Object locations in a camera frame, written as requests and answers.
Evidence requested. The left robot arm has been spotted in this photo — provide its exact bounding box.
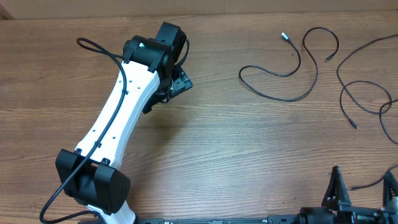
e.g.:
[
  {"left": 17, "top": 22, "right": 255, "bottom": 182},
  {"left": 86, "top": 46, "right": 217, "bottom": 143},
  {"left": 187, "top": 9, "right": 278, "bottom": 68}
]
[{"left": 55, "top": 22, "right": 193, "bottom": 223}]

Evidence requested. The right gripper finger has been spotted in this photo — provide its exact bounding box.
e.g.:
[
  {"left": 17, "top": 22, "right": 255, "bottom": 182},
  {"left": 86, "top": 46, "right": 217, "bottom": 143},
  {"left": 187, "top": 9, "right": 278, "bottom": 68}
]
[
  {"left": 322, "top": 166, "right": 351, "bottom": 208},
  {"left": 383, "top": 172, "right": 397, "bottom": 205}
]

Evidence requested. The cardboard back panel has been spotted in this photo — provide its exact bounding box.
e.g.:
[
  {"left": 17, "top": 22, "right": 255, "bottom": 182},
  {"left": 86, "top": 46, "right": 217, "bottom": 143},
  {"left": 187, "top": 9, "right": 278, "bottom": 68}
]
[{"left": 1, "top": 0, "right": 397, "bottom": 19}]

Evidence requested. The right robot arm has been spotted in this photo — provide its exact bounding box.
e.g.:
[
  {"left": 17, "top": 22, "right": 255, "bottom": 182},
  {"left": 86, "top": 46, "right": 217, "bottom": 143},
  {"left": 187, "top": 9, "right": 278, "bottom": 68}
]
[{"left": 294, "top": 166, "right": 397, "bottom": 224}]

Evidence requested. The black USB-A cable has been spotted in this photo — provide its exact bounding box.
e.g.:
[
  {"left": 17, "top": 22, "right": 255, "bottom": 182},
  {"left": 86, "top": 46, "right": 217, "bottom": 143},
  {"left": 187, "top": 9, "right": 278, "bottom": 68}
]
[{"left": 238, "top": 26, "right": 340, "bottom": 103}]

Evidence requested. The black USB-C cable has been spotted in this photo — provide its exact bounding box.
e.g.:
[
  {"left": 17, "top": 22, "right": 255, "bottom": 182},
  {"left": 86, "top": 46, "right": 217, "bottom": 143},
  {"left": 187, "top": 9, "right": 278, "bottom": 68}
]
[{"left": 336, "top": 33, "right": 398, "bottom": 191}]

